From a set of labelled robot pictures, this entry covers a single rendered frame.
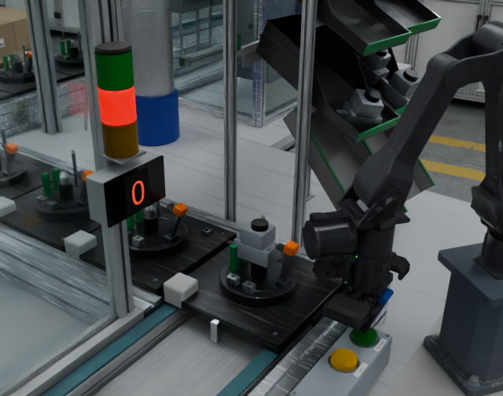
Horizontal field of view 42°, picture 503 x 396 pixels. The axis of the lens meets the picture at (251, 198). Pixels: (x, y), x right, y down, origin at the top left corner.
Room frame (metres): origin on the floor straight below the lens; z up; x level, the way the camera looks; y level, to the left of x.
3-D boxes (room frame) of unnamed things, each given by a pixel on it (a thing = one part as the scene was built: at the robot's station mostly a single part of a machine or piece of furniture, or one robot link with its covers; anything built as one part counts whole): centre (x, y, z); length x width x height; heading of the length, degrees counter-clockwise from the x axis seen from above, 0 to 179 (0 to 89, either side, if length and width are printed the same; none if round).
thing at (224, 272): (0.97, -0.02, 0.98); 0.14 x 0.14 x 0.02
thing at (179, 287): (0.94, 0.12, 0.97); 0.05 x 0.05 x 0.04; 56
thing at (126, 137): (0.88, 0.19, 1.28); 0.05 x 0.05 x 0.05
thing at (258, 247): (0.97, -0.01, 1.06); 0.08 x 0.04 x 0.07; 56
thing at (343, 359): (0.77, -0.14, 0.96); 0.04 x 0.04 x 0.02
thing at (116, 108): (0.88, 0.19, 1.33); 0.05 x 0.05 x 0.05
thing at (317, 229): (0.82, -0.14, 1.19); 0.12 x 0.08 x 0.11; 106
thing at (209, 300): (0.97, -0.02, 0.96); 0.24 x 0.24 x 0.02; 56
